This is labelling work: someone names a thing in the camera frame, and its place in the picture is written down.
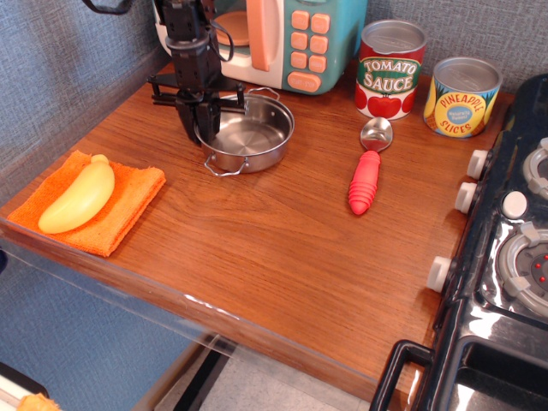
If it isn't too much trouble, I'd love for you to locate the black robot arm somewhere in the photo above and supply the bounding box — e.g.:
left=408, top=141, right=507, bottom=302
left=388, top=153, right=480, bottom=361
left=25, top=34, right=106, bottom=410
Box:
left=148, top=1, right=247, bottom=146

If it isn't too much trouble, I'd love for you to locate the white stove knob bottom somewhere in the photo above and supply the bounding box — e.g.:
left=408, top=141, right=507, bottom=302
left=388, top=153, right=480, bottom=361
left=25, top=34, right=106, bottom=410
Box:
left=426, top=256, right=452, bottom=294

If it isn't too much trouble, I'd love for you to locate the stainless steel pot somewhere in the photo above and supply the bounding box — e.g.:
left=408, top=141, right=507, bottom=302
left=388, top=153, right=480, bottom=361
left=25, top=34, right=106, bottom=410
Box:
left=198, top=86, right=295, bottom=177

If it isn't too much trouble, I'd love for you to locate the black toy stove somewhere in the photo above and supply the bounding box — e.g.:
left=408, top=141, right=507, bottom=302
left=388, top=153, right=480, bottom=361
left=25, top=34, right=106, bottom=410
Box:
left=371, top=74, right=547, bottom=410

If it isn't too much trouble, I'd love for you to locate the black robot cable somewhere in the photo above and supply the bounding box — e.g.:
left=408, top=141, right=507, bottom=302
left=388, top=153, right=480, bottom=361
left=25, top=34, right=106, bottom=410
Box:
left=80, top=0, right=235, bottom=63

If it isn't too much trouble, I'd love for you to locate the toy microwave teal and white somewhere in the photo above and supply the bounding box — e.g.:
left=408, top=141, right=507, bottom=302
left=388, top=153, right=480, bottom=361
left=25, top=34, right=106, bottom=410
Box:
left=154, top=1, right=367, bottom=95

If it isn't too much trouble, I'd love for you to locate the tomato sauce can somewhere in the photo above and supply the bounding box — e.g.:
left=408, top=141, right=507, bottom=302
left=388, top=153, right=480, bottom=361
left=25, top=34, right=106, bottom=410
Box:
left=354, top=20, right=427, bottom=120

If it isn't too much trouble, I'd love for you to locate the pineapple slices can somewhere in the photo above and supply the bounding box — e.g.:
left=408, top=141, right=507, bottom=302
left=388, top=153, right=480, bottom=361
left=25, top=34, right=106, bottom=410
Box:
left=423, top=57, right=503, bottom=138

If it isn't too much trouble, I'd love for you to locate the orange towel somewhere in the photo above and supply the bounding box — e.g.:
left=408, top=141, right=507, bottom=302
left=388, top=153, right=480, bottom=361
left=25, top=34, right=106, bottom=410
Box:
left=8, top=151, right=165, bottom=257

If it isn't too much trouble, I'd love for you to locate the white stove knob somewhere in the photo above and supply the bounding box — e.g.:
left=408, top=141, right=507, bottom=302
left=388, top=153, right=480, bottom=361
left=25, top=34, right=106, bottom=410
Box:
left=467, top=150, right=489, bottom=180
left=454, top=182, right=477, bottom=214
left=426, top=256, right=452, bottom=294

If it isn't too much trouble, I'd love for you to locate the red handled metal scoop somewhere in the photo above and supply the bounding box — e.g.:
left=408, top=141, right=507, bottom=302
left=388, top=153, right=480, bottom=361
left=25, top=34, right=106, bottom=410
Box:
left=348, top=117, right=393, bottom=215

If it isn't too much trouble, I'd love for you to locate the orange object bottom left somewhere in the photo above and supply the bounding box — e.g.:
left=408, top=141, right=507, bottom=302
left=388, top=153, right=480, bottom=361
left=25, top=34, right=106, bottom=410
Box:
left=16, top=393, right=61, bottom=411

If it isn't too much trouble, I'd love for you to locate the yellow toy banana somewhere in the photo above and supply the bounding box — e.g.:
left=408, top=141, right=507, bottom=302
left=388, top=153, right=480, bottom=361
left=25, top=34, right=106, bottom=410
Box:
left=38, top=154, right=116, bottom=234

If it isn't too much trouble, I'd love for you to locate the white stove knob middle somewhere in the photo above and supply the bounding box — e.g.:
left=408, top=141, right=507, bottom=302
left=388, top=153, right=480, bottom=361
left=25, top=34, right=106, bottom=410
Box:
left=454, top=182, right=477, bottom=214

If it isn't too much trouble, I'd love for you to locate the orange microwave turntable plate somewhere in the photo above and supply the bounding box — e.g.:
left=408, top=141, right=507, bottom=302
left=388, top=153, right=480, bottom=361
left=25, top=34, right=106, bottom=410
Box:
left=214, top=10, right=250, bottom=46

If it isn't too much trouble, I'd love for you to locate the white stove knob top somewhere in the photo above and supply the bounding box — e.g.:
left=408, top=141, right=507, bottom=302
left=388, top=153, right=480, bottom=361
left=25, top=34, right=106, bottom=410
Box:
left=467, top=150, right=489, bottom=180

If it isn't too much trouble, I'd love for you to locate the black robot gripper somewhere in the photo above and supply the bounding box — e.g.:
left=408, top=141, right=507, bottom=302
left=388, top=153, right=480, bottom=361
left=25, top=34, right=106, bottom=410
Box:
left=148, top=38, right=247, bottom=146

